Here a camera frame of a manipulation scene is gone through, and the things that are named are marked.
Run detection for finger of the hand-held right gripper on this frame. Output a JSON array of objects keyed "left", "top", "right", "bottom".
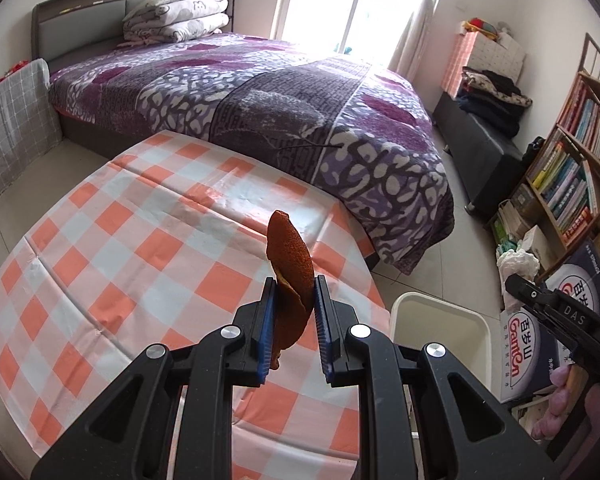
[
  {"left": 535, "top": 305, "right": 579, "bottom": 364},
  {"left": 505, "top": 274, "right": 557, "bottom": 312}
]

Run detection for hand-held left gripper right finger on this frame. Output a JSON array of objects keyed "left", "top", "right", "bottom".
[{"left": 314, "top": 275, "right": 561, "bottom": 480}]

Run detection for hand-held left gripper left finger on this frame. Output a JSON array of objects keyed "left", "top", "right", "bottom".
[{"left": 30, "top": 276, "right": 281, "bottom": 480}]

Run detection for dried orange peel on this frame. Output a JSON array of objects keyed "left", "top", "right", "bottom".
[{"left": 266, "top": 210, "right": 315, "bottom": 368}]

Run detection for white plastic trash bin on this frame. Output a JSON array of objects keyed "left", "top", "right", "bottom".
[{"left": 389, "top": 292, "right": 493, "bottom": 403}]

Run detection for person's right hand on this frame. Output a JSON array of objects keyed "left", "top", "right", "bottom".
[{"left": 539, "top": 364, "right": 588, "bottom": 442}]

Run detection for dark blue water carton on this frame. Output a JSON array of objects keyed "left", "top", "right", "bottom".
[{"left": 500, "top": 240, "right": 600, "bottom": 403}]

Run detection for tissue box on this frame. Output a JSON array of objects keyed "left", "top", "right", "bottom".
[{"left": 520, "top": 225, "right": 556, "bottom": 266}]

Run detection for white paper bag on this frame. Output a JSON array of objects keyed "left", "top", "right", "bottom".
[{"left": 490, "top": 200, "right": 526, "bottom": 246}]

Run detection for small black bag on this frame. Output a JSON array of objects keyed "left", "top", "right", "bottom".
[{"left": 522, "top": 137, "right": 546, "bottom": 168}]

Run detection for black bench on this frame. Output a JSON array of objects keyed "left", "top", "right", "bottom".
[{"left": 432, "top": 92, "right": 528, "bottom": 216}]

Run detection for orange white checkered tablecloth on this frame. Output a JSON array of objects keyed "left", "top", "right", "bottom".
[{"left": 0, "top": 130, "right": 393, "bottom": 480}]

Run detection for wooden bookshelf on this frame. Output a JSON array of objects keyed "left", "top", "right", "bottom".
[{"left": 525, "top": 32, "right": 600, "bottom": 256}]

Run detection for row of pink spined books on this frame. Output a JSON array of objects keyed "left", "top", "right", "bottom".
[{"left": 557, "top": 72, "right": 600, "bottom": 176}]

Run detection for pile of dark clothes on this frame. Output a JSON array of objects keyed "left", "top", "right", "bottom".
[{"left": 455, "top": 67, "right": 526, "bottom": 136}]

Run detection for bed with purple blanket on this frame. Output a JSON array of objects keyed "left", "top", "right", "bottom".
[{"left": 47, "top": 30, "right": 455, "bottom": 276}]

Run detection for pink checkered cloth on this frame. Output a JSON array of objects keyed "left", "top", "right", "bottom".
[{"left": 440, "top": 32, "right": 476, "bottom": 96}]

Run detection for colourful plush toys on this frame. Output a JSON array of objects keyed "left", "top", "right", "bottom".
[{"left": 460, "top": 17, "right": 503, "bottom": 41}]

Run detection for sheer light curtain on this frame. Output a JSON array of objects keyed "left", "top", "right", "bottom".
[{"left": 387, "top": 0, "right": 448, "bottom": 78}]

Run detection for grey checked cloth cover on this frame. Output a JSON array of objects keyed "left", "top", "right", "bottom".
[{"left": 0, "top": 57, "right": 51, "bottom": 211}]

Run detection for bright window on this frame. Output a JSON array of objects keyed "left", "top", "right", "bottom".
[{"left": 270, "top": 0, "right": 426, "bottom": 61}]

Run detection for folded white floral quilt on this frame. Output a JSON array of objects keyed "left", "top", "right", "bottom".
[{"left": 122, "top": 0, "right": 230, "bottom": 43}]

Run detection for grey bed frame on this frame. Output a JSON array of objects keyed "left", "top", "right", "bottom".
[{"left": 30, "top": 0, "right": 196, "bottom": 156}]

